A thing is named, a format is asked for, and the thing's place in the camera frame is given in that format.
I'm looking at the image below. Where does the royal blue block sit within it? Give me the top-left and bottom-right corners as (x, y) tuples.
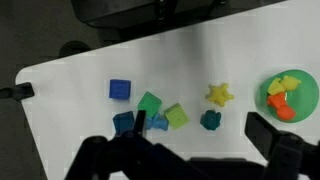
(109, 78), (132, 100)

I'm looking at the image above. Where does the dark blue block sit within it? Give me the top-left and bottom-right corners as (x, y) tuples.
(112, 111), (135, 135)

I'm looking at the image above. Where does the yellow bear toy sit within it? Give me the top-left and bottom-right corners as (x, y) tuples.
(279, 75), (302, 93)

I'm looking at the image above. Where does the black caster wheel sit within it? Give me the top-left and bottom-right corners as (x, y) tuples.
(59, 40), (92, 58)

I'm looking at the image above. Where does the green plastic bowl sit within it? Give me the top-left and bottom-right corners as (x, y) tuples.
(255, 69), (320, 124)

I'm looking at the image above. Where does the dark teal animal toy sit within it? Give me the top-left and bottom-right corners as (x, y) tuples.
(199, 110), (222, 131)

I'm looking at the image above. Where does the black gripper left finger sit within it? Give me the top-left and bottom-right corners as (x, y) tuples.
(64, 109), (208, 180)

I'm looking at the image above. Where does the orange toy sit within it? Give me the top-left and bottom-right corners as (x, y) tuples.
(266, 92), (297, 122)

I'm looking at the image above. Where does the yellow star toy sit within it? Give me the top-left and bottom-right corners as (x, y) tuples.
(205, 83), (235, 108)

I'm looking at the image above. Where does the green block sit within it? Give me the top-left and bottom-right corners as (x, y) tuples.
(137, 91), (163, 118)

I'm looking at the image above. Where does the black table edge clamp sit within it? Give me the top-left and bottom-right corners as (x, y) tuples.
(0, 82), (35, 101)

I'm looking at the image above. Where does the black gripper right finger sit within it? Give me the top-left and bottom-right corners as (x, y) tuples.
(244, 111), (320, 180)

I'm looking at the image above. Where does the light blue toy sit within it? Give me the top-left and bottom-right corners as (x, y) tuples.
(145, 113), (170, 132)

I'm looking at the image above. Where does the yellow toy piece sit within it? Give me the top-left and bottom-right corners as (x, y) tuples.
(268, 77), (285, 96)

